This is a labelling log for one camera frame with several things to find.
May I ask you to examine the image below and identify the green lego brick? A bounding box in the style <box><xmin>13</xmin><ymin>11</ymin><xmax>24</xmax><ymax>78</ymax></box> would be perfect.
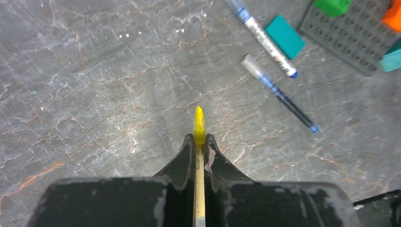
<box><xmin>314</xmin><ymin>0</ymin><xmax>352</xmax><ymax>17</ymax></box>

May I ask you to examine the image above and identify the teal block centre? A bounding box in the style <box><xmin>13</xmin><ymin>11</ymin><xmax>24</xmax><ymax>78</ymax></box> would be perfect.
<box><xmin>265</xmin><ymin>15</ymin><xmax>305</xmax><ymax>60</ymax></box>

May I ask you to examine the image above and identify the dark blue pen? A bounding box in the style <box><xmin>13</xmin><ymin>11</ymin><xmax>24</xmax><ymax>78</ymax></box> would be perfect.
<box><xmin>241</xmin><ymin>54</ymin><xmax>319</xmax><ymax>133</ymax></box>

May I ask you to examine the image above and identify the blue white pen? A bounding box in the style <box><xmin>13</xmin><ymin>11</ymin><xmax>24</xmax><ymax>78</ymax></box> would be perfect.
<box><xmin>225</xmin><ymin>0</ymin><xmax>298</xmax><ymax>79</ymax></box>

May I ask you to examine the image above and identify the grey lego baseplate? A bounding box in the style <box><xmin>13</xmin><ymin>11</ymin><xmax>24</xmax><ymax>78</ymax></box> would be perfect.
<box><xmin>298</xmin><ymin>0</ymin><xmax>401</xmax><ymax>76</ymax></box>

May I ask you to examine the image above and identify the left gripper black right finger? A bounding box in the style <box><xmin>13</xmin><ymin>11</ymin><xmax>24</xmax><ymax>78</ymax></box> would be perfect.
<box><xmin>204</xmin><ymin>134</ymin><xmax>361</xmax><ymax>227</ymax></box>

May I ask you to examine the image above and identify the yellow pen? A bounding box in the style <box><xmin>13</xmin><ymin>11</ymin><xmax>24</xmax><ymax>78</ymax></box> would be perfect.
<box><xmin>193</xmin><ymin>106</ymin><xmax>206</xmax><ymax>227</ymax></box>

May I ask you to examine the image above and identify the teal block near baseplate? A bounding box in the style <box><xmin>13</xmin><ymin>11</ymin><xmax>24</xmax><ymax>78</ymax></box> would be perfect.
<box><xmin>380</xmin><ymin>39</ymin><xmax>401</xmax><ymax>72</ymax></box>

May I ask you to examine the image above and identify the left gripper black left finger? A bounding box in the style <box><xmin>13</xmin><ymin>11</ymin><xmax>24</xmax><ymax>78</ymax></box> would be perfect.
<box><xmin>28</xmin><ymin>134</ymin><xmax>196</xmax><ymax>227</ymax></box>

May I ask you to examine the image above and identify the orange curved block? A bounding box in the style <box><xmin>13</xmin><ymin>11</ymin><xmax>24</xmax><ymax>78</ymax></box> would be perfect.
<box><xmin>381</xmin><ymin>0</ymin><xmax>401</xmax><ymax>33</ymax></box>

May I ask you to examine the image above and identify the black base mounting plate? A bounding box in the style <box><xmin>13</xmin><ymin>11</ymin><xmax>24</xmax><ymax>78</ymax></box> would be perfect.
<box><xmin>354</xmin><ymin>189</ymin><xmax>401</xmax><ymax>227</ymax></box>

